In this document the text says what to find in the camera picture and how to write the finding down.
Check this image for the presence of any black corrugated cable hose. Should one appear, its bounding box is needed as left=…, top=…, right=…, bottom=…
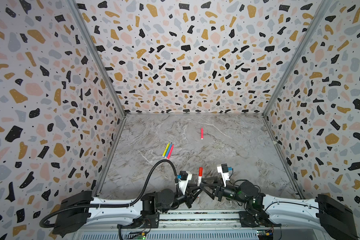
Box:
left=38, top=158, right=181, bottom=229

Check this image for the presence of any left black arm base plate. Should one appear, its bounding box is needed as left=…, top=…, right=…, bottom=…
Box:
left=121, top=213, right=160, bottom=229

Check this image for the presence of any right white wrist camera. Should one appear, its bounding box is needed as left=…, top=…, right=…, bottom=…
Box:
left=217, top=164, right=233, bottom=187

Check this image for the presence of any yellow highlighter pen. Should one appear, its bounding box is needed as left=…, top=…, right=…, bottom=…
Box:
left=162, top=143, right=171, bottom=158

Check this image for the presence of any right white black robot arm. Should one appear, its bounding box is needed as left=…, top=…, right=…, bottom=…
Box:
left=200, top=177, right=358, bottom=240

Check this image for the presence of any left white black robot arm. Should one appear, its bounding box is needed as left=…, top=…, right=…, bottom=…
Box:
left=52, top=184, right=201, bottom=237

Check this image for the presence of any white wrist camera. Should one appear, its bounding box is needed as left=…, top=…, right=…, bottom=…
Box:
left=178, top=171, right=193, bottom=195
left=217, top=164, right=233, bottom=187

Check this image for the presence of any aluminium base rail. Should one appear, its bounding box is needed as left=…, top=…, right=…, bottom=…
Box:
left=66, top=210, right=330, bottom=240

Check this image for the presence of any blue green pen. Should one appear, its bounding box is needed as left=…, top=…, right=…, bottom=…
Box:
left=163, top=143, right=172, bottom=158

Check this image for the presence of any white pen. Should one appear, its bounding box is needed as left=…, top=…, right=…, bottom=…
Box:
left=197, top=176, right=202, bottom=187

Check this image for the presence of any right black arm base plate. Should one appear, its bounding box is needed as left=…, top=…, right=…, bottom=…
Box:
left=239, top=211, right=281, bottom=228

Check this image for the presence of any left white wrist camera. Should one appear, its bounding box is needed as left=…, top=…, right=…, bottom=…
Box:
left=178, top=171, right=193, bottom=195

